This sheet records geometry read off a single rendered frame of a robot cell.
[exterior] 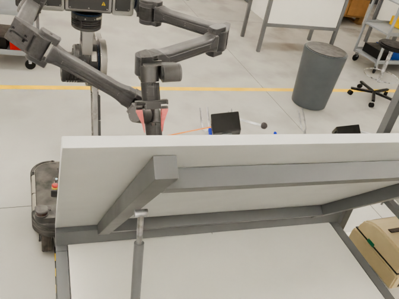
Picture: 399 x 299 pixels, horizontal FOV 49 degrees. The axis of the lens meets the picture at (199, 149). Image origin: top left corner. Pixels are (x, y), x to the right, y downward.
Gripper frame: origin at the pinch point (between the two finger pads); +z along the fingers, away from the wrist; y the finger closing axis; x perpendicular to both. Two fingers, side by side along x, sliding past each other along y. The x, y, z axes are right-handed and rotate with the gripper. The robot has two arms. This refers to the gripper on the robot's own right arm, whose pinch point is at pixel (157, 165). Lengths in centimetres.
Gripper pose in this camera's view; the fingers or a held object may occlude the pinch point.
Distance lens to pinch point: 153.1
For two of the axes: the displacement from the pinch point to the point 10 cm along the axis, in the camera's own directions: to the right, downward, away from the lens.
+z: 1.0, 9.9, -0.9
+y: 9.9, -0.9, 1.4
